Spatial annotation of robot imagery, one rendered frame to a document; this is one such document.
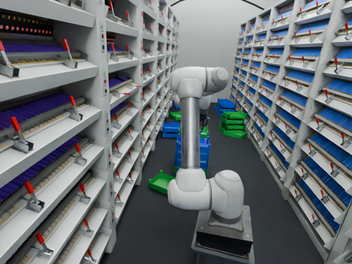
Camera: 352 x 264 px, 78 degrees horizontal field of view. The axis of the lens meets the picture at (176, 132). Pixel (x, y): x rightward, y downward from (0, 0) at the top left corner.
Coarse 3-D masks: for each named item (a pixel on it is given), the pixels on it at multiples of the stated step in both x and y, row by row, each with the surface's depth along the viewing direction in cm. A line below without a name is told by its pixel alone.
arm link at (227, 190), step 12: (216, 180) 110; (228, 180) 107; (240, 180) 110; (216, 192) 107; (228, 192) 106; (240, 192) 108; (216, 204) 108; (228, 204) 108; (240, 204) 110; (228, 216) 111
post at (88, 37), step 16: (96, 0) 84; (96, 16) 85; (64, 32) 88; (80, 32) 88; (96, 32) 87; (96, 48) 89; (96, 80) 94; (96, 128) 102; (96, 160) 108; (112, 160) 118; (112, 176) 120; (112, 224) 128; (112, 240) 130
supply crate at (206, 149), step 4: (180, 136) 210; (208, 136) 207; (200, 140) 210; (204, 140) 209; (208, 140) 206; (176, 144) 192; (180, 144) 205; (200, 144) 208; (208, 144) 190; (176, 148) 193; (180, 148) 193; (200, 148) 191; (204, 148) 191; (208, 148) 190; (208, 152) 192
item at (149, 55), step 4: (144, 48) 220; (148, 48) 220; (144, 52) 164; (148, 52) 213; (152, 52) 221; (156, 52) 221; (144, 56) 179; (148, 56) 196; (152, 56) 210; (144, 60) 175; (148, 60) 192; (152, 60) 212
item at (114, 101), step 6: (114, 72) 157; (120, 72) 161; (126, 78) 162; (132, 78) 162; (138, 78) 161; (132, 84) 158; (138, 84) 163; (120, 90) 134; (126, 90) 139; (132, 90) 145; (114, 96) 120; (120, 96) 124; (126, 96) 136; (114, 102) 114; (120, 102) 128
